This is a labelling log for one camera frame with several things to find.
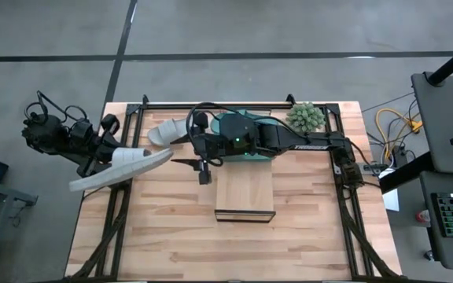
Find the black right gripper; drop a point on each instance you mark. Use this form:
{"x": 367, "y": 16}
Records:
{"x": 207, "y": 145}

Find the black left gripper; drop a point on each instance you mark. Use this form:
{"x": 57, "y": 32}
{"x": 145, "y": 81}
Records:
{"x": 102, "y": 145}

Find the grey rubber slide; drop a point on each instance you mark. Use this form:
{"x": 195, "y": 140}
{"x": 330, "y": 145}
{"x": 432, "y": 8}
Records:
{"x": 167, "y": 131}
{"x": 132, "y": 157}

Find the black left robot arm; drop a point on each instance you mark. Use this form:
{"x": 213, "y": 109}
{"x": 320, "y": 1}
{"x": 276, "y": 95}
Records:
{"x": 45, "y": 133}

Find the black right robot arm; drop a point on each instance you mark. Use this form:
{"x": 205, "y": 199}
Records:
{"x": 289, "y": 143}

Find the grey metal cart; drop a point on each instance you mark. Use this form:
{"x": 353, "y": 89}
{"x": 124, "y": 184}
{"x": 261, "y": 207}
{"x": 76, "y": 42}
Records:
{"x": 6, "y": 192}

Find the green potted succulent plant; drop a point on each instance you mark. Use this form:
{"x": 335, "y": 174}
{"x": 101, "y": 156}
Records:
{"x": 305, "y": 118}

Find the black power strip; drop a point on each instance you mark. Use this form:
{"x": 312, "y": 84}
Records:
{"x": 372, "y": 167}

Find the white paper sheet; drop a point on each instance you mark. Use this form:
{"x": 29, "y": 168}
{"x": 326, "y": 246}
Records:
{"x": 391, "y": 200}

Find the black desk foot bar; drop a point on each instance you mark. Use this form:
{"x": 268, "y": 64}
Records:
{"x": 403, "y": 175}

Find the grey monitor stand desk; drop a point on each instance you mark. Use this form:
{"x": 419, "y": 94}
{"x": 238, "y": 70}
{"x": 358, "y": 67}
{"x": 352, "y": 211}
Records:
{"x": 446, "y": 118}

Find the black caster wheel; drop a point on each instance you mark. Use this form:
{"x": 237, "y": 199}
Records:
{"x": 429, "y": 255}

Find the black monitor pole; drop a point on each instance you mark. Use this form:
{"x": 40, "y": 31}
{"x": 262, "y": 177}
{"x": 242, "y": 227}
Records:
{"x": 450, "y": 63}

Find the black aluminium table frame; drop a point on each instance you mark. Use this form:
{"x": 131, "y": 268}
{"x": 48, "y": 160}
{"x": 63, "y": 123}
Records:
{"x": 163, "y": 106}

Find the low wooden shelf black frame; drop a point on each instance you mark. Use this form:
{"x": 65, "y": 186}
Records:
{"x": 244, "y": 188}

